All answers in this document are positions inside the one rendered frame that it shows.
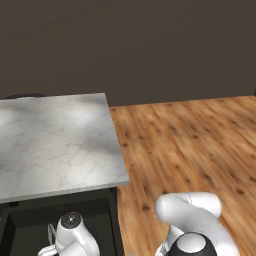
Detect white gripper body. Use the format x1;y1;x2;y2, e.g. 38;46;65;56
37;244;57;256

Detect silver metal tongs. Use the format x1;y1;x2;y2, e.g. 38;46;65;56
47;223;57;246

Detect black open drawer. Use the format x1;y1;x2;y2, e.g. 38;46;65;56
0;199;120;256

